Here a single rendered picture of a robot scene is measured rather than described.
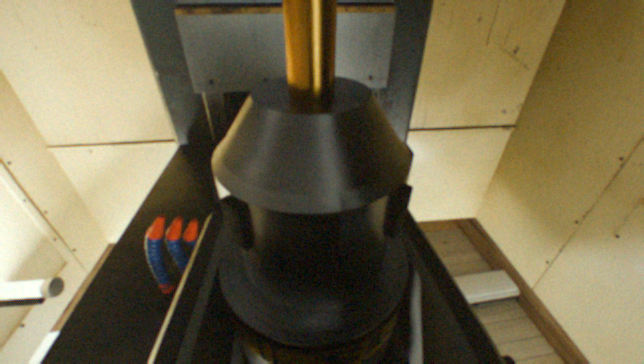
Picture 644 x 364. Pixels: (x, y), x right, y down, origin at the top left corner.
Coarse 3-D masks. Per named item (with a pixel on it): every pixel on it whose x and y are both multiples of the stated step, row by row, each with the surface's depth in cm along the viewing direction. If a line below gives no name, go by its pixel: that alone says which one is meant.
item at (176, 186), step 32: (192, 160) 70; (160, 192) 60; (192, 192) 60; (128, 224) 52; (128, 256) 46; (96, 288) 41; (128, 288) 41; (160, 288) 41; (96, 320) 37; (128, 320) 37; (160, 320) 37; (64, 352) 34; (96, 352) 34; (128, 352) 34
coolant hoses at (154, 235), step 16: (160, 224) 30; (176, 224) 32; (192, 224) 34; (160, 240) 33; (176, 240) 34; (192, 240) 36; (160, 256) 35; (176, 256) 36; (160, 272) 36; (176, 272) 41; (176, 288) 39; (160, 304) 37
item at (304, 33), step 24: (288, 0) 4; (312, 0) 4; (336, 0) 4; (288, 24) 4; (312, 24) 4; (336, 24) 4; (288, 48) 5; (312, 48) 4; (288, 72) 5; (312, 72) 5; (312, 96) 5
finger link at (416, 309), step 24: (408, 216) 9; (408, 240) 8; (432, 264) 7; (408, 288) 8; (432, 288) 6; (456, 288) 6; (408, 312) 8; (432, 312) 6; (456, 312) 6; (408, 336) 8; (432, 336) 6; (456, 336) 5; (480, 336) 5; (432, 360) 6; (456, 360) 5; (480, 360) 5; (504, 360) 6
